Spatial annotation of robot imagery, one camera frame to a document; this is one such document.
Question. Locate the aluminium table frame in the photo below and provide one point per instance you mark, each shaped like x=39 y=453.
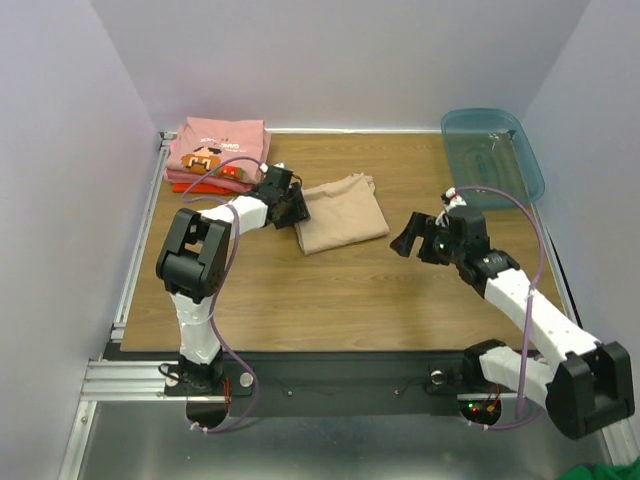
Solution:
x=359 y=298

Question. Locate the pink printed folded t shirt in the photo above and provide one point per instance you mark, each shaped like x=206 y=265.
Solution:
x=221 y=129

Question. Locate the teal plastic bin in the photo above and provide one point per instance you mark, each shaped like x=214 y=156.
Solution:
x=489 y=147

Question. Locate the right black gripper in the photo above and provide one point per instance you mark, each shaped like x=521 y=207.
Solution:
x=428 y=244

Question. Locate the red folded t shirt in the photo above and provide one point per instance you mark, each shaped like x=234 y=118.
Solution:
x=203 y=188

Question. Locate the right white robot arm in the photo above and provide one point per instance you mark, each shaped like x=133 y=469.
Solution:
x=582 y=383

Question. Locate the green cloth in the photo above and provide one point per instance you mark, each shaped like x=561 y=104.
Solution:
x=602 y=472

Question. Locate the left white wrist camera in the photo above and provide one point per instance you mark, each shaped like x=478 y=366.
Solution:
x=264 y=167

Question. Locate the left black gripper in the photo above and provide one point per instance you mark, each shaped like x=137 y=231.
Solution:
x=300 y=213

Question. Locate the plain pink folded t shirt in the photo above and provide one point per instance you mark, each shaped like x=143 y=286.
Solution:
x=219 y=167

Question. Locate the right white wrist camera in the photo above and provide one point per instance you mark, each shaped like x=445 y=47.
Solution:
x=451 y=198

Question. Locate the beige t shirt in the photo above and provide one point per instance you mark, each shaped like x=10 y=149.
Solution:
x=342 y=212

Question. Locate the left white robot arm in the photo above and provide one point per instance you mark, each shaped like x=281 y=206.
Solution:
x=195 y=260

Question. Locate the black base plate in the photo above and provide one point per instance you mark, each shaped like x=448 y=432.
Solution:
x=308 y=384

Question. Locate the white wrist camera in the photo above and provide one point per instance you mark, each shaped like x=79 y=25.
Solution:
x=451 y=198
x=264 y=167

